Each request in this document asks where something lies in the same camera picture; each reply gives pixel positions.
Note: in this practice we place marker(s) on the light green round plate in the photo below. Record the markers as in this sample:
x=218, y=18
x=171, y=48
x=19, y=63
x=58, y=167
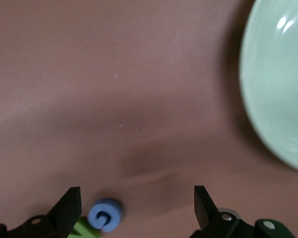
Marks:
x=275, y=86

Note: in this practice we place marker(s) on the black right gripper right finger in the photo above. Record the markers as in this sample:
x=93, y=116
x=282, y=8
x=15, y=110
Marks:
x=203, y=210

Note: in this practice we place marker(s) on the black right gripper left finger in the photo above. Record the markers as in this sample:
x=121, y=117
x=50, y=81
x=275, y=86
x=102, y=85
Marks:
x=64, y=210

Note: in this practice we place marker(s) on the blue uppercase letter G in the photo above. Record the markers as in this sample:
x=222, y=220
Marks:
x=93, y=215

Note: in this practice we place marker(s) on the green uppercase letter N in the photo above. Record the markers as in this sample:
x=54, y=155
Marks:
x=87, y=231

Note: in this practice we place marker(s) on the brown table cover cloth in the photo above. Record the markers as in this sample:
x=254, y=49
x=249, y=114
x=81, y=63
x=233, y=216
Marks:
x=114, y=49

